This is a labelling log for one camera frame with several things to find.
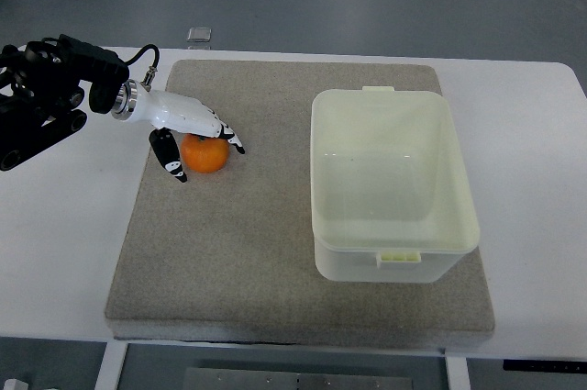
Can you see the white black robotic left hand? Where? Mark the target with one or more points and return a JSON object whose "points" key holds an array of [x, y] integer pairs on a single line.
{"points": [[169, 113]]}

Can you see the orange fruit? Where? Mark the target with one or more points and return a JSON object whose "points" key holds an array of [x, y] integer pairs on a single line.
{"points": [[204, 155]]}

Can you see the white plastic box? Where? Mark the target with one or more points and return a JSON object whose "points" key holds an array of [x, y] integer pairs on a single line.
{"points": [[390, 195]]}

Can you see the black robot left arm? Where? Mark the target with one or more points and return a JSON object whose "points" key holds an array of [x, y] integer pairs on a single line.
{"points": [[44, 79]]}

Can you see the small clear floor plate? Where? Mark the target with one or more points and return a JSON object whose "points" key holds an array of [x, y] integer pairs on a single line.
{"points": [[199, 35]]}

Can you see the grey felt mat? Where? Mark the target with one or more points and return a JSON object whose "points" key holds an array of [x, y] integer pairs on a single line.
{"points": [[228, 256]]}

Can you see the white table leg left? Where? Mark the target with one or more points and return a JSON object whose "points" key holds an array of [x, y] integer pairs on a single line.
{"points": [[111, 366]]}

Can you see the white table leg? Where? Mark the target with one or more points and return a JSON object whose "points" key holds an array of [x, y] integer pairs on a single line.
{"points": [[457, 373], [111, 366]]}

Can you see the small white floor block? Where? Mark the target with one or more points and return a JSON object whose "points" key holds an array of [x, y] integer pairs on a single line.
{"points": [[15, 384]]}

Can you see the white table leg right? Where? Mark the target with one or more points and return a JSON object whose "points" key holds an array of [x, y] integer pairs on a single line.
{"points": [[457, 373]]}

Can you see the black control panel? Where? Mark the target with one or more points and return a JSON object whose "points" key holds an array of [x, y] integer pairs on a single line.
{"points": [[545, 366]]}

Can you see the grey metal base plate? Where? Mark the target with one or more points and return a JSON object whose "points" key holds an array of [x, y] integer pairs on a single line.
{"points": [[210, 378]]}

